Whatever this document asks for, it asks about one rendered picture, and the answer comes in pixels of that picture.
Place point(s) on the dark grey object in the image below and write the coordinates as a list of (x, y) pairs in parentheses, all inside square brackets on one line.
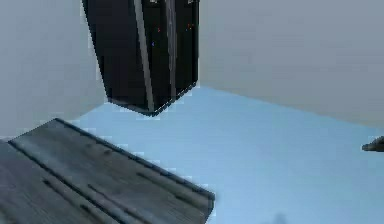
[(376, 145)]

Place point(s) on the black fridge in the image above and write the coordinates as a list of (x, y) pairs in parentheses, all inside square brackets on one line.
[(123, 53)]

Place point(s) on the grey wooden cupboard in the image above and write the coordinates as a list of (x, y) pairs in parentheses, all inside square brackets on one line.
[(83, 180)]

